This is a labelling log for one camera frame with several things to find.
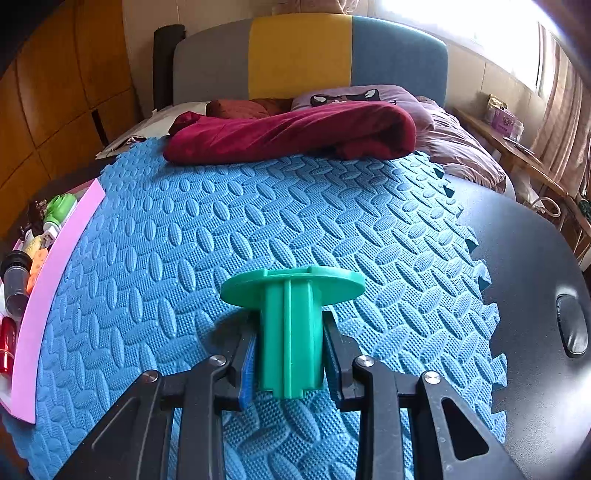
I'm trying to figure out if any husky print pillow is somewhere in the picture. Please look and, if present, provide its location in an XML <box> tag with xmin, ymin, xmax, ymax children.
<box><xmin>291</xmin><ymin>84</ymin><xmax>419</xmax><ymax>114</ymax></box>

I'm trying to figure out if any green and white toy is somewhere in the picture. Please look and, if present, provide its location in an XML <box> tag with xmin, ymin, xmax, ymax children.
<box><xmin>42</xmin><ymin>194</ymin><xmax>78</xmax><ymax>241</ymax></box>

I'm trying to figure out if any green plastic spool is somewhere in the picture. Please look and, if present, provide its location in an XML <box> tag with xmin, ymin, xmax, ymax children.
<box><xmin>220</xmin><ymin>265</ymin><xmax>367</xmax><ymax>400</ymax></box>

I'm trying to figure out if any dark red cushion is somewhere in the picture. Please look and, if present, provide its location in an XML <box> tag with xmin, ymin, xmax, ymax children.
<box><xmin>205</xmin><ymin>98</ymin><xmax>293</xmax><ymax>120</ymax></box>

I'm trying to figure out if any grey yellow blue headboard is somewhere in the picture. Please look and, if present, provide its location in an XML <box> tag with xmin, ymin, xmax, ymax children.
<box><xmin>172</xmin><ymin>14</ymin><xmax>450</xmax><ymax>109</ymax></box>

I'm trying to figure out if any orange toy with yellow handle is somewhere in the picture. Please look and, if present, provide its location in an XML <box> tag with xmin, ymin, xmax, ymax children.
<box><xmin>22</xmin><ymin>235</ymin><xmax>51</xmax><ymax>296</ymax></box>

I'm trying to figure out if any white pillow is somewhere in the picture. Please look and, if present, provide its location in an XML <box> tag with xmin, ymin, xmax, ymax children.
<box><xmin>150</xmin><ymin>102</ymin><xmax>211</xmax><ymax>134</ymax></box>

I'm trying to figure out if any wooden side table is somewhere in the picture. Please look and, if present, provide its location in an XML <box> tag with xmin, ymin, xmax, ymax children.
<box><xmin>455</xmin><ymin>107</ymin><xmax>591</xmax><ymax>264</ymax></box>

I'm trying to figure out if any pink cardboard box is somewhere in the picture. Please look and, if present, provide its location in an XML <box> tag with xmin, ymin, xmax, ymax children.
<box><xmin>0</xmin><ymin>178</ymin><xmax>108</xmax><ymax>424</ymax></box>

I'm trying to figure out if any blue foam puzzle mat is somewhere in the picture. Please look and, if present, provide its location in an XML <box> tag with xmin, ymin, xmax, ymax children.
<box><xmin>9</xmin><ymin>136</ymin><xmax>509</xmax><ymax>480</ymax></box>

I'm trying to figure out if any red plastic bottle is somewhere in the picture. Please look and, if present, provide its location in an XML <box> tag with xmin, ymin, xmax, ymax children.
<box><xmin>0</xmin><ymin>316</ymin><xmax>19</xmax><ymax>377</ymax></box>

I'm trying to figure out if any wooden wardrobe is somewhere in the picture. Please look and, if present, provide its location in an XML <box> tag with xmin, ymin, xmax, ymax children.
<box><xmin>0</xmin><ymin>0</ymin><xmax>160</xmax><ymax>241</ymax></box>

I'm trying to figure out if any dark red blanket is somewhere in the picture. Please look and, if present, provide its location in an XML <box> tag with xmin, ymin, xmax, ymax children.
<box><xmin>164</xmin><ymin>100</ymin><xmax>417</xmax><ymax>166</ymax></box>

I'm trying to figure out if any pink patterned curtain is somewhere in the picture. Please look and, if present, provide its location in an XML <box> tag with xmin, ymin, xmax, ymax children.
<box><xmin>531</xmin><ymin>28</ymin><xmax>591</xmax><ymax>162</ymax></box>
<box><xmin>276</xmin><ymin>0</ymin><xmax>370</xmax><ymax>17</ymax></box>

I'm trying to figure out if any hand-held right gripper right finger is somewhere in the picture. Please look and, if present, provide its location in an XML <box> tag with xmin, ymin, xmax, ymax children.
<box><xmin>321</xmin><ymin>310</ymin><xmax>525</xmax><ymax>480</ymax></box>

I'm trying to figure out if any pink quilt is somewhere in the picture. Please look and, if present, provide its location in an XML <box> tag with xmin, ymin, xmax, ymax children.
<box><xmin>413</xmin><ymin>95</ymin><xmax>515</xmax><ymax>195</ymax></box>

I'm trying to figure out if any purple gift box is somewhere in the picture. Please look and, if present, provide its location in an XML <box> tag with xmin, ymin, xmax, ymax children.
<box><xmin>484</xmin><ymin>93</ymin><xmax>525</xmax><ymax>139</ymax></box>

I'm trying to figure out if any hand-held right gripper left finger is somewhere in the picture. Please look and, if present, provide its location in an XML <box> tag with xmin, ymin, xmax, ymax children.
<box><xmin>53</xmin><ymin>318</ymin><xmax>259</xmax><ymax>480</ymax></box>

